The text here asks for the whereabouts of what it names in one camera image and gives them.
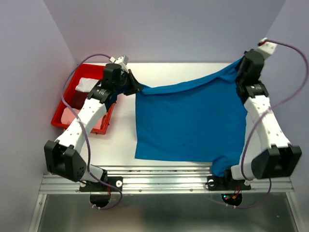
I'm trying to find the red plastic tray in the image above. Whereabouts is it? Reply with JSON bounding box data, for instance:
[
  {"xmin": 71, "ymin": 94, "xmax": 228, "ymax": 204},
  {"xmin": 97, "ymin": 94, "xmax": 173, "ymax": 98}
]
[{"xmin": 51, "ymin": 64, "xmax": 114, "ymax": 134}]

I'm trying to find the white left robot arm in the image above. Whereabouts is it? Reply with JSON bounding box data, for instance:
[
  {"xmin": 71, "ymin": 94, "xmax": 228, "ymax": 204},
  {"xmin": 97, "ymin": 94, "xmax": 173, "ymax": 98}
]
[{"xmin": 44, "ymin": 61, "xmax": 143, "ymax": 190}]

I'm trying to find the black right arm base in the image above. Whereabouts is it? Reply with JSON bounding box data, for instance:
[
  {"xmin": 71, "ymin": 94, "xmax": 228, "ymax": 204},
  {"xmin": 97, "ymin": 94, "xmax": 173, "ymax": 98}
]
[{"xmin": 204, "ymin": 169, "xmax": 252, "ymax": 191}]

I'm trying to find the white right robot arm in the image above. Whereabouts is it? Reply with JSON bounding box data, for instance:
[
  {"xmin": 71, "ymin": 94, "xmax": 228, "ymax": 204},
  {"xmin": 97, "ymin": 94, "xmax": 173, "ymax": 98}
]
[{"xmin": 222, "ymin": 49, "xmax": 302, "ymax": 189}]

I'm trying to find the white rolled t shirt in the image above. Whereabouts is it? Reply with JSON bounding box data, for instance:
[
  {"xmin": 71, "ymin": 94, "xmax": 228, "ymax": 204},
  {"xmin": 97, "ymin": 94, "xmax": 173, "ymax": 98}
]
[{"xmin": 75, "ymin": 77, "xmax": 98, "ymax": 93}]

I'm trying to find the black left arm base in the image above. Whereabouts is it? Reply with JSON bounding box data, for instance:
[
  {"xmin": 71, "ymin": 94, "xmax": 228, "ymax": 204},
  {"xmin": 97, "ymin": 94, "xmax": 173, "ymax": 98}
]
[{"xmin": 76, "ymin": 175, "xmax": 124, "ymax": 193}]

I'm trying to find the maroon rolled t shirt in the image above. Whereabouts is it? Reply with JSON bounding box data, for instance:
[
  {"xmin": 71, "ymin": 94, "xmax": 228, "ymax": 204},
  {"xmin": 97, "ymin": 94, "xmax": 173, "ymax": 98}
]
[{"xmin": 70, "ymin": 91, "xmax": 89, "ymax": 110}]

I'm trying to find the blue t shirt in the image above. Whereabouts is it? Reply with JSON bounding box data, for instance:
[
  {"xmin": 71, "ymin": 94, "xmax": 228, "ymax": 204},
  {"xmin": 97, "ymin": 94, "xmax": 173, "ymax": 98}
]
[{"xmin": 135, "ymin": 62, "xmax": 247, "ymax": 176}]

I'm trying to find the aluminium frame rail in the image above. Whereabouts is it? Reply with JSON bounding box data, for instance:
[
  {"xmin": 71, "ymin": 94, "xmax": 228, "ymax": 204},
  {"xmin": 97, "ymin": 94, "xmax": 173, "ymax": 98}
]
[{"xmin": 39, "ymin": 163, "xmax": 294, "ymax": 194}]

